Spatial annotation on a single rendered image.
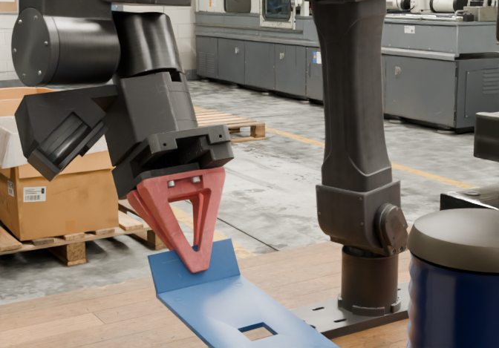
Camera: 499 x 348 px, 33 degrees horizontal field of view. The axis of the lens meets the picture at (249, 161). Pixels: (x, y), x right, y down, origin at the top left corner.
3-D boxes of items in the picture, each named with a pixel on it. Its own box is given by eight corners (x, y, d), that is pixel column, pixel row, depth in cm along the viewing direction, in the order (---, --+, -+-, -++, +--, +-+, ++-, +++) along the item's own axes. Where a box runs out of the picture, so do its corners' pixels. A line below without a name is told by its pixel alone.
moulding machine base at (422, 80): (194, 80, 1202) (191, 11, 1183) (256, 76, 1248) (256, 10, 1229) (451, 137, 723) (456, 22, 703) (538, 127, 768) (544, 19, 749)
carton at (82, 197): (140, 228, 403) (137, 125, 393) (8, 248, 374) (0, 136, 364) (96, 199, 460) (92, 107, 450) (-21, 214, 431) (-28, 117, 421)
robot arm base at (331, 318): (460, 238, 95) (417, 224, 100) (313, 269, 85) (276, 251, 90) (457, 305, 96) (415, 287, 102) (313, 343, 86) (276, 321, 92)
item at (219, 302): (229, 271, 67) (229, 236, 66) (341, 354, 54) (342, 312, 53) (148, 290, 64) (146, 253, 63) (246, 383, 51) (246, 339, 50)
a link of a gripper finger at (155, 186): (168, 277, 60) (137, 153, 62) (138, 291, 67) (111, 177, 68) (251, 257, 64) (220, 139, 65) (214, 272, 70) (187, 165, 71)
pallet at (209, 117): (212, 124, 808) (212, 109, 805) (265, 139, 722) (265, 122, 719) (93, 135, 750) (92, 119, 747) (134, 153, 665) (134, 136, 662)
